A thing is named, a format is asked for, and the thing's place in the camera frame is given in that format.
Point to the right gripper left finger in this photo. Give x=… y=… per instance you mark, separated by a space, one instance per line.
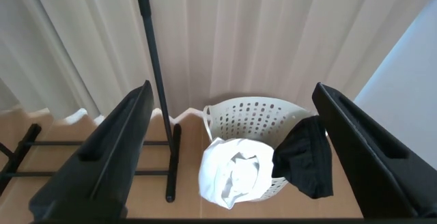
x=102 y=162

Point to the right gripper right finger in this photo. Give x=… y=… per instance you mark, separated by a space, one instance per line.
x=368 y=169

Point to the white t-shirt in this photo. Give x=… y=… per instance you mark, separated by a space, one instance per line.
x=215 y=169

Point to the white laundry basket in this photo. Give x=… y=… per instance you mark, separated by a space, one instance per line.
x=283 y=109

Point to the black clothes rack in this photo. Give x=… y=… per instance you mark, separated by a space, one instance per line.
x=153 y=53

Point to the black shorts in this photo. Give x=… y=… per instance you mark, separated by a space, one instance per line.
x=304 y=159

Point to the beige curtain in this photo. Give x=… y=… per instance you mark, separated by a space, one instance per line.
x=239 y=39

